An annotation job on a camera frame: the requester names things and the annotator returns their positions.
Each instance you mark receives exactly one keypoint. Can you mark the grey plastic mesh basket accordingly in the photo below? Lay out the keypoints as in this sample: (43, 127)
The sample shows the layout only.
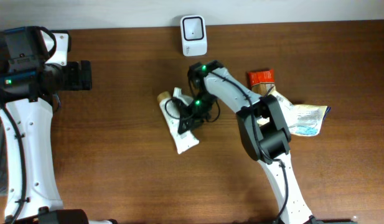
(3, 164)

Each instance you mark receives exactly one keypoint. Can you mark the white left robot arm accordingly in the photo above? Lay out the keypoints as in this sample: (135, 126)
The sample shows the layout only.
(36, 71)

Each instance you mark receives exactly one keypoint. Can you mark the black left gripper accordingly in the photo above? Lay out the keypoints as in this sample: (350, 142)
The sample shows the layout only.
(84, 74)

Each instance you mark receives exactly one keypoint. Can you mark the orange spaghetti packet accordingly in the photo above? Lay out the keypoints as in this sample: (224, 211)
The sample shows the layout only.
(261, 82)

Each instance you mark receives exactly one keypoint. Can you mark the white barcode scanner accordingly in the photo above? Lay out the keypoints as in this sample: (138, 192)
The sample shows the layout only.
(193, 35)

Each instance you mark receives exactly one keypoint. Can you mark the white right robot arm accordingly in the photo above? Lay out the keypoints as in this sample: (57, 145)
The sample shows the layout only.
(263, 131)

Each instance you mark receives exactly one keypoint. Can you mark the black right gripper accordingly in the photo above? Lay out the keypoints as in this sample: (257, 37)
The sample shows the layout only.
(188, 121)

